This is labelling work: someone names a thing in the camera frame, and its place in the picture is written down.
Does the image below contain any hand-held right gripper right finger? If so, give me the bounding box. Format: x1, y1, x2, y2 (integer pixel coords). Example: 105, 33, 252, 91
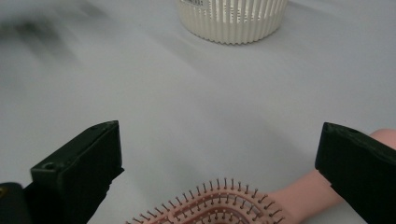
314, 121, 396, 224

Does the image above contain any white slotted plastic basket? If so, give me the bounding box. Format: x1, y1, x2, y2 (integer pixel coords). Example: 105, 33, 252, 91
175, 0, 290, 45

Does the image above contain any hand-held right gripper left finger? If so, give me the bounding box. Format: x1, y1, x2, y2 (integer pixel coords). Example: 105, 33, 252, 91
23, 120, 125, 224

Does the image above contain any pink hair brush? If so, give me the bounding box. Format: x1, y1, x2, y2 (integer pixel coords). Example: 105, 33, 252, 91
124, 128, 396, 224

